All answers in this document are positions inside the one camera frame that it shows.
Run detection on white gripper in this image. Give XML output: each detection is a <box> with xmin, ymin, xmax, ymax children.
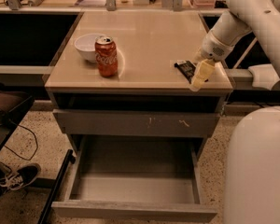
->
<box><xmin>189</xmin><ymin>31</ymin><xmax>233</xmax><ymax>91</ymax></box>

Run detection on black rxbar chocolate bar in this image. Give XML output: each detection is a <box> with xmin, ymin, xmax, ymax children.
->
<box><xmin>174</xmin><ymin>61</ymin><xmax>197</xmax><ymax>83</ymax></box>

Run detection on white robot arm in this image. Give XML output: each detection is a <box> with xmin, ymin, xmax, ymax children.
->
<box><xmin>190</xmin><ymin>0</ymin><xmax>280</xmax><ymax>224</ymax></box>

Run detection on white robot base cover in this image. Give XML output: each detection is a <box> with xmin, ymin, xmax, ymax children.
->
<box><xmin>248</xmin><ymin>63</ymin><xmax>280</xmax><ymax>91</ymax></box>

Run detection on grey drawer cabinet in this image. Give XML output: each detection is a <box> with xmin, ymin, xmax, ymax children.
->
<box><xmin>46</xmin><ymin>10</ymin><xmax>232</xmax><ymax>152</ymax></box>

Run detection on grey middle drawer front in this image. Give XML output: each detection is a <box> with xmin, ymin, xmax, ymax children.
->
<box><xmin>53</xmin><ymin>109</ymin><xmax>219</xmax><ymax>138</ymax></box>

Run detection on open grey lower drawer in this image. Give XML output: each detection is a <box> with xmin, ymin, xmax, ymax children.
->
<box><xmin>52</xmin><ymin>135</ymin><xmax>217</xmax><ymax>223</ymax></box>

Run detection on red coca-cola can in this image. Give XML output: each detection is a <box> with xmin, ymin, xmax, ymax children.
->
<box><xmin>94</xmin><ymin>35</ymin><xmax>118</xmax><ymax>77</ymax></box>

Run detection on white ceramic bowl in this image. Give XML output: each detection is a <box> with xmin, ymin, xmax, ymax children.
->
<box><xmin>74</xmin><ymin>34</ymin><xmax>102</xmax><ymax>63</ymax></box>

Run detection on dark office chair seat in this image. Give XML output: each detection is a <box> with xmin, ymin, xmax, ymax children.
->
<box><xmin>0</xmin><ymin>83</ymin><xmax>35</xmax><ymax>150</ymax></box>

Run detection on black sneaker white laces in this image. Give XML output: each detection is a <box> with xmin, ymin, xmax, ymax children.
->
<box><xmin>0</xmin><ymin>163</ymin><xmax>41</xmax><ymax>190</ymax></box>

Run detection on black cable on floor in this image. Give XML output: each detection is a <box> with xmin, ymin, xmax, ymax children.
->
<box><xmin>3</xmin><ymin>120</ymin><xmax>39</xmax><ymax>161</ymax></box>

